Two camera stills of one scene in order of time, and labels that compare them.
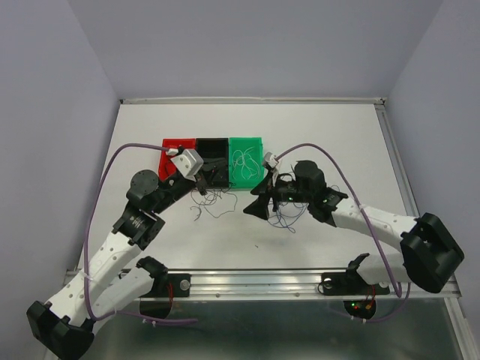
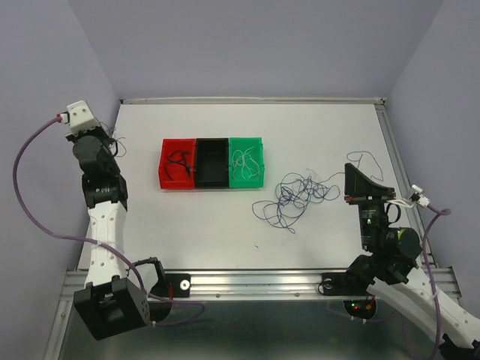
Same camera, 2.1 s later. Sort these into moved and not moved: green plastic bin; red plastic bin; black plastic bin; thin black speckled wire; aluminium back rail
Moved: thin black speckled wire
Not moved: black plastic bin; green plastic bin; red plastic bin; aluminium back rail
